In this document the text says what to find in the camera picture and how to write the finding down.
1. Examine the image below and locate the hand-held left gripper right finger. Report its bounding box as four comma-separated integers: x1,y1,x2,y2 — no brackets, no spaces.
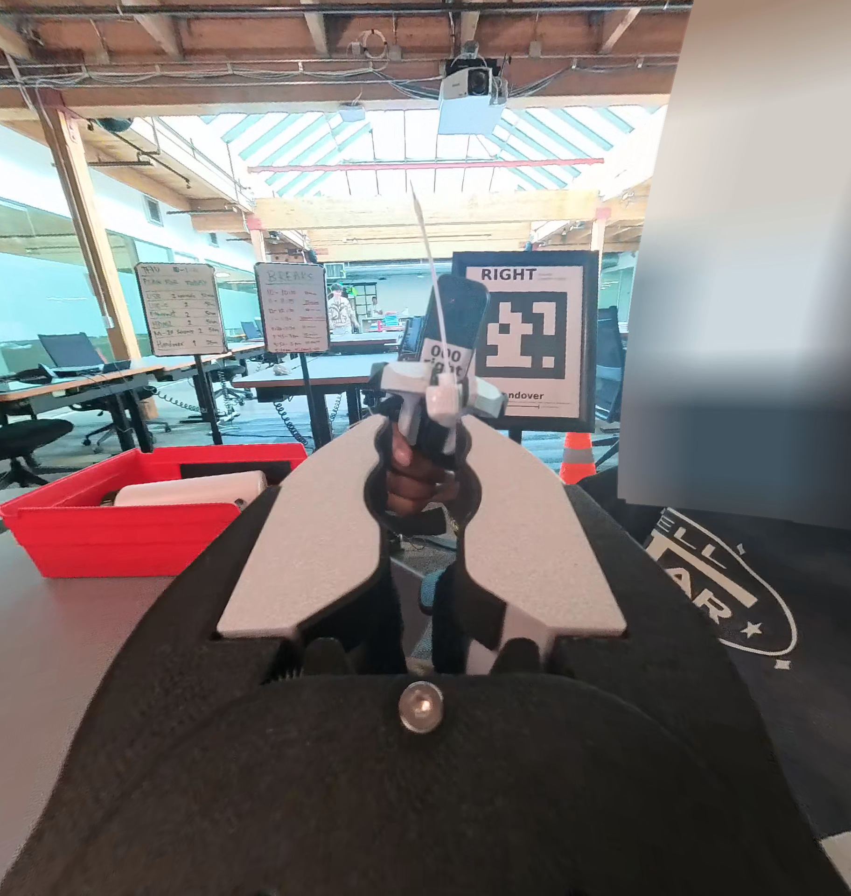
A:
460,416,627,676

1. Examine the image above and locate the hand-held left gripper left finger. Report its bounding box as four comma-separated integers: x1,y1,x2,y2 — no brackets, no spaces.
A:
216,415,387,641

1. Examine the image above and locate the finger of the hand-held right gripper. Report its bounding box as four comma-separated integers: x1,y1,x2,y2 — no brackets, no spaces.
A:
462,377,507,420
370,361,438,447

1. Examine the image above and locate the thin white rod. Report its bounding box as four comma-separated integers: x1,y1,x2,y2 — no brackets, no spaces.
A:
409,180,463,429

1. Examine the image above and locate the red plastic storage bin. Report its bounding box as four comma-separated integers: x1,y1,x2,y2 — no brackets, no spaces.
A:
0,442,309,580

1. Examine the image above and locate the person's right hand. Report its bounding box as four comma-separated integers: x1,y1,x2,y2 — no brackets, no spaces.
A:
382,433,460,518

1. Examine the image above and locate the wooden office desk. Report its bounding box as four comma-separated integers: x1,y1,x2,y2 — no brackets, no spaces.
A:
0,349,256,463
231,353,400,450

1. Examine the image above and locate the orange traffic cone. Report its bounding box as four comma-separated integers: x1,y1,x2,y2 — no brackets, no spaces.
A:
560,432,599,486

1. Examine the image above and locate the black framed marker sign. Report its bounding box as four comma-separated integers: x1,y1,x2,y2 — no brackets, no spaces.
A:
451,250,601,435

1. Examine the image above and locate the handwritten whiteboard sign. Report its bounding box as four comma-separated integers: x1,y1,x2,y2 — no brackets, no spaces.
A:
254,261,332,354
133,261,229,358

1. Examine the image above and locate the white ceiling projector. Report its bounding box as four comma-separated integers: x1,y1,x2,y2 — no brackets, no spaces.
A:
436,52,508,135

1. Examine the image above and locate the wooden support post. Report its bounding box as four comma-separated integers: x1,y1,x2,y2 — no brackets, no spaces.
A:
37,91,144,363

